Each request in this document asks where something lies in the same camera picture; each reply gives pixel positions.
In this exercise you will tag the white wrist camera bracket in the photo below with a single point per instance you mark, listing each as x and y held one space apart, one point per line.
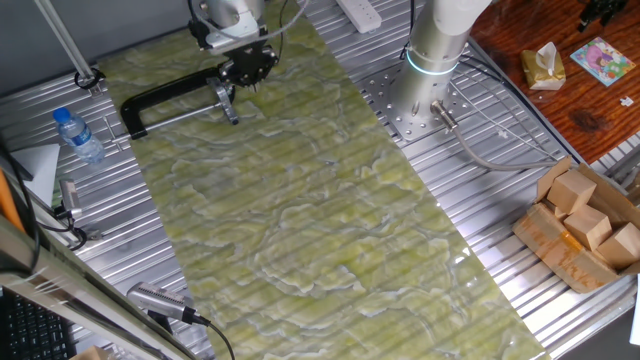
235 35

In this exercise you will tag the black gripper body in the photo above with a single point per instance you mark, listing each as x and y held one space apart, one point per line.
252 57

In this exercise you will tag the black keyboard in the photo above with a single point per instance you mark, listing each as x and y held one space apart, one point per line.
30 330

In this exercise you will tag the colourful picture card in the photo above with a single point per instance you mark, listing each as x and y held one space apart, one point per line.
602 61

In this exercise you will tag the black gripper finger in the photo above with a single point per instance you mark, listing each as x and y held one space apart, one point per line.
232 72
267 70

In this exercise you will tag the white power strip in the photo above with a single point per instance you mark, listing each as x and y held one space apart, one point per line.
362 15

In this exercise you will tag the large wooden block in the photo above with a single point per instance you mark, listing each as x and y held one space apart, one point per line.
90 355

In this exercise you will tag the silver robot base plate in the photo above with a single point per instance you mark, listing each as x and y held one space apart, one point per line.
380 100

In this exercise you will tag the green marble pattern mat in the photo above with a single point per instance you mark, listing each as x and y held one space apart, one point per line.
310 225

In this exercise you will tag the brown wooden table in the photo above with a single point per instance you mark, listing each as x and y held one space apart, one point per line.
575 120

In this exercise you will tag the grey tripod pole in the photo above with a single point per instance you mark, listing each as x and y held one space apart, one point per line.
62 40

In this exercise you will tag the white paper scrap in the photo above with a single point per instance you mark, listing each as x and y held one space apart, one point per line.
626 101

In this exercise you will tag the golden tissue pack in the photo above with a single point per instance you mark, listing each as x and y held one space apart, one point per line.
542 69

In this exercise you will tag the brown cardboard box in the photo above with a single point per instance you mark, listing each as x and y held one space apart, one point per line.
560 255

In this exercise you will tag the black C-clamp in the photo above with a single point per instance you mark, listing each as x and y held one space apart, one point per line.
165 90

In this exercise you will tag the silver ribbed camera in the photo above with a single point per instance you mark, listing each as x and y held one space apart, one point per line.
155 298

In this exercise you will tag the silver aluminium beam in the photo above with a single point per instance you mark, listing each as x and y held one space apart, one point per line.
75 295

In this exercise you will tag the white paper sheet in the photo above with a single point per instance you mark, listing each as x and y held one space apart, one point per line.
42 170

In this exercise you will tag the small black gadget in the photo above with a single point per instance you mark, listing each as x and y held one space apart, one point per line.
597 10

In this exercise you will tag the orange pole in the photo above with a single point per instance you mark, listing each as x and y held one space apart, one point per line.
7 200

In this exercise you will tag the light wooden cube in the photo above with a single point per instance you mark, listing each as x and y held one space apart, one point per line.
620 247
572 192
587 227

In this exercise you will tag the silver camera on bracket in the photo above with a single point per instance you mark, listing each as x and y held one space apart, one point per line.
70 197

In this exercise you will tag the clear plastic water bottle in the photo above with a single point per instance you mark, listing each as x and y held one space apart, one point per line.
77 137

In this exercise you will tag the grey metal lever base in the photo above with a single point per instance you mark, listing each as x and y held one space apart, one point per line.
222 97

